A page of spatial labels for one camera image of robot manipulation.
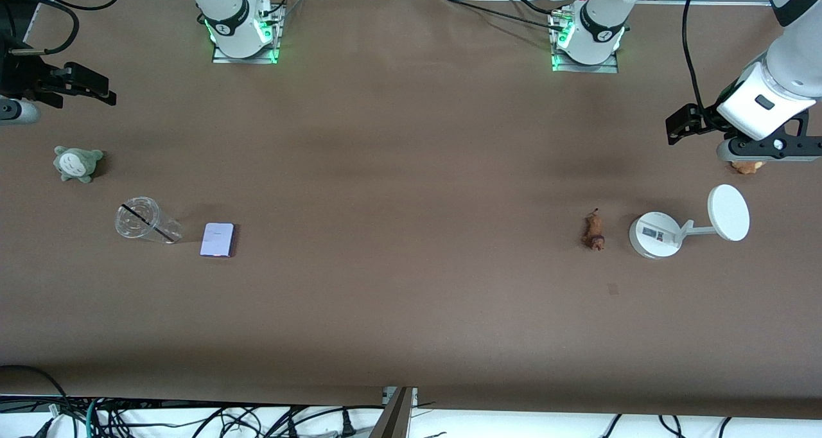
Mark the brown lion statue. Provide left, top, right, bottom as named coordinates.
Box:
left=581, top=208, right=606, bottom=251

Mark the small white card box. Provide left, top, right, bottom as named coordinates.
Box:
left=200, top=222, right=236, bottom=258

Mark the grey green plush toy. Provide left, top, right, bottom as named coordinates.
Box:
left=53, top=146, right=105, bottom=184

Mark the white round stand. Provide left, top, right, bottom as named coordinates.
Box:
left=628, top=184, right=751, bottom=259

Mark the clear plastic cup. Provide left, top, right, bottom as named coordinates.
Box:
left=114, top=197, right=185, bottom=245

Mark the black straw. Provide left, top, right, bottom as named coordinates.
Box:
left=121, top=204, right=180, bottom=243

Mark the brown table cover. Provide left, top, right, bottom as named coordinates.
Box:
left=0, top=0, right=822, bottom=419

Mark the brown support beam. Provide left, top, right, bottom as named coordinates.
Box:
left=369, top=387, right=418, bottom=438

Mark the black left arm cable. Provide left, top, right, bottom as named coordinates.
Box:
left=682, top=0, right=707, bottom=111

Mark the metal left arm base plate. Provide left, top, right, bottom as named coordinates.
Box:
left=551, top=14, right=619, bottom=74

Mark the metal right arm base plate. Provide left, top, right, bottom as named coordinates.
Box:
left=212, top=4, right=281, bottom=65

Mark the short black table cable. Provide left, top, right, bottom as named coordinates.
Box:
left=509, top=0, right=556, bottom=16

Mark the long black table cable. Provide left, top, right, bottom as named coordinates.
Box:
left=440, top=0, right=569, bottom=34

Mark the black looped floor cable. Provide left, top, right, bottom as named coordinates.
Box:
left=0, top=364, right=71, bottom=438

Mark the black plug cable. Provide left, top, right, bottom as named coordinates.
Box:
left=283, top=405, right=357, bottom=438

